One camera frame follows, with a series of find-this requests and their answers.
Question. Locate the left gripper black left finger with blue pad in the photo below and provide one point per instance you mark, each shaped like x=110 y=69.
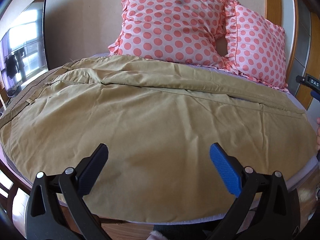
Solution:
x=45 y=219

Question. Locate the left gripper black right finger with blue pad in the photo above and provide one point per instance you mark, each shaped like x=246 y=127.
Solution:
x=263 y=208

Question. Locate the khaki tan pants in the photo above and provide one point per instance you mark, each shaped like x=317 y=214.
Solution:
x=150 y=122

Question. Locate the person's right hand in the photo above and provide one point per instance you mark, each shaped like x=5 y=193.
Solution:
x=318 y=135

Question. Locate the lavender bed sheet mattress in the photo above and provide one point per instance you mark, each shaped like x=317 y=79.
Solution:
x=295 y=102

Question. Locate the small pink polka dot pillow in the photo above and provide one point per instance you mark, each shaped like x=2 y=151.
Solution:
x=255 y=46

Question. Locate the large pink polka dot pillow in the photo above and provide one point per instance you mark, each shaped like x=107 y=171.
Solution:
x=181 y=31

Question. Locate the black framed television screen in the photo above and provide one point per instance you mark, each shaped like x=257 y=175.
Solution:
x=23 y=49

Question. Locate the wooden wall trim panel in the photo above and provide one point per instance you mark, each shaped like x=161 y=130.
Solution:
x=301 y=24

